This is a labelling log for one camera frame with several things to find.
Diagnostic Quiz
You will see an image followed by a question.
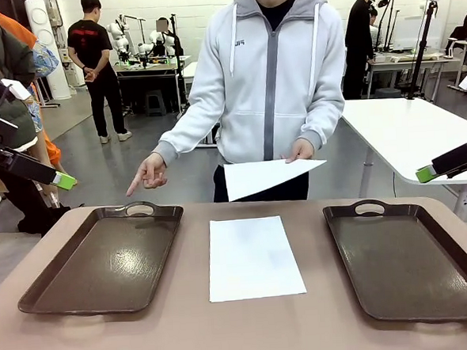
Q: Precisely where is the white A4 paper sheet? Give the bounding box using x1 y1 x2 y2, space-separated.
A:
204 214 309 304
222 156 330 204

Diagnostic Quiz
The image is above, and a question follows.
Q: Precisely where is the person's right forearm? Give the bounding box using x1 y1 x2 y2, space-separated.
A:
150 104 222 168

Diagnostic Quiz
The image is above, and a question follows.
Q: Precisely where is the person's left forearm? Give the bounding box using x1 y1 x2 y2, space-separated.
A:
298 92 348 153

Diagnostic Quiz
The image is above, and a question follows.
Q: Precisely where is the person's right hand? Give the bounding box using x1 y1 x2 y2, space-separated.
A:
123 150 169 197

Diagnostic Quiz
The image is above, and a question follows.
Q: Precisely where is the person's left hand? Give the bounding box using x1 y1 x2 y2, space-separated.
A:
278 137 317 165

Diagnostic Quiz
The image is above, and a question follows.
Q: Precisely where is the large white table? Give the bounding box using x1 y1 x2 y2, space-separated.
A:
338 92 467 229

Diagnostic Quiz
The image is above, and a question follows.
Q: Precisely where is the black tripod stand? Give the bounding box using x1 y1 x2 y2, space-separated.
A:
400 0 451 101

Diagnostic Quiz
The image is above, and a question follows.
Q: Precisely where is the grey background desk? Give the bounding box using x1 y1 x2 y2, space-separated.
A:
363 48 464 101

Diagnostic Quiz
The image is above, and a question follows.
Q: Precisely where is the brown plastic serving tray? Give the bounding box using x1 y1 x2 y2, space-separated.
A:
11 198 190 321
321 193 467 329

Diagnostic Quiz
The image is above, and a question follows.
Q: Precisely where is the white tower air conditioner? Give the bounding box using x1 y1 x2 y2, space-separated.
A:
23 0 74 104

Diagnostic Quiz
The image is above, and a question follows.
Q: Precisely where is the man in black t-shirt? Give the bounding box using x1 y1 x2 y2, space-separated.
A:
64 0 134 146

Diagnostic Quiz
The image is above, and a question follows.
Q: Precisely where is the grey plastic stool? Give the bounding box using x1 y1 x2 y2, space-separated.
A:
144 89 168 118

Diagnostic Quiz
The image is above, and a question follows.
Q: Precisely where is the background workbench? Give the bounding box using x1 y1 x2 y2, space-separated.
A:
113 54 196 116

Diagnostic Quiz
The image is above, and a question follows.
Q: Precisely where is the man in black clothes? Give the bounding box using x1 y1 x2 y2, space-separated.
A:
337 0 388 101

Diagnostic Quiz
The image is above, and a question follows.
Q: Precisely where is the seated person behind workbench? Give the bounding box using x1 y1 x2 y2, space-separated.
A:
150 16 184 59

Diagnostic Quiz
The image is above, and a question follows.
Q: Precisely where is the person in white grey hoodie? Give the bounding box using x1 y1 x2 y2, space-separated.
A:
142 0 355 209

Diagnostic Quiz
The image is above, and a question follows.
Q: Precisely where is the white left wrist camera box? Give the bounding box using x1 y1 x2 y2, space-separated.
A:
0 77 32 104

